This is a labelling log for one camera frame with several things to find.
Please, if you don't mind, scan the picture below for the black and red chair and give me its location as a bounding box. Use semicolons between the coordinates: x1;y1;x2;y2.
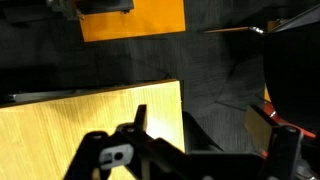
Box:
263;19;320;141

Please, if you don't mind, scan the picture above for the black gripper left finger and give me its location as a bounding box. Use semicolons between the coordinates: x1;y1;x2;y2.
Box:
63;104;188;180

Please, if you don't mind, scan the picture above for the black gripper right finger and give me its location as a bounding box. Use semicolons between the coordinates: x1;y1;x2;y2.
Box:
244;104;320;180

